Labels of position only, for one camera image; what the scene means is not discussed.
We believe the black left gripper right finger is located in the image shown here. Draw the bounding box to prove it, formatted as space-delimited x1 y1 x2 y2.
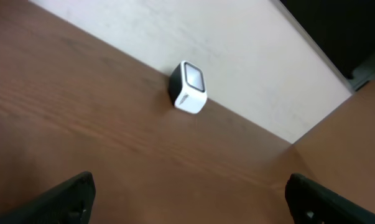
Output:
285 173 375 224

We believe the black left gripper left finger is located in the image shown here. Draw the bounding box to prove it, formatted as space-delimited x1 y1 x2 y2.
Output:
0 171 96 224

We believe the white barcode scanner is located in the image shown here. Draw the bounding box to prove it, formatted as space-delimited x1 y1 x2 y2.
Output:
168 60 208 114

